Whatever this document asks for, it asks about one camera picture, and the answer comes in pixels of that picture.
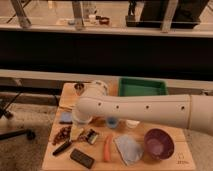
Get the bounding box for bunch of dark grapes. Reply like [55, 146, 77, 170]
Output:
[52, 126, 71, 145]

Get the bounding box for blue sponge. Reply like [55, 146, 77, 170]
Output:
[59, 112, 72, 124]

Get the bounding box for green plastic tray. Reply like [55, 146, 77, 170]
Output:
[118, 77, 168, 96]

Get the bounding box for purple bowl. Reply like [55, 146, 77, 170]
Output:
[144, 128, 175, 160]

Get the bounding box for small blue cup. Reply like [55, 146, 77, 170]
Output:
[106, 117, 119, 129]

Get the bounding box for white cup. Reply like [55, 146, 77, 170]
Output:
[126, 120, 139, 129]

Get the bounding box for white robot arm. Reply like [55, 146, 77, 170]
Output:
[73, 80, 213, 136]

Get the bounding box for light blue cloth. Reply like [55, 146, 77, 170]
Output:
[114, 134, 144, 165]

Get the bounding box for orange carrot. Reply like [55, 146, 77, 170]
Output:
[103, 134, 113, 162]

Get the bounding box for black office chair base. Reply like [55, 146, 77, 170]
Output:
[0, 91, 37, 142]

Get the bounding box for black rectangular block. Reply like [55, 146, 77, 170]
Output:
[70, 149, 95, 169]

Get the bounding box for small metal cup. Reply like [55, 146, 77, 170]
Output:
[74, 83, 84, 96]

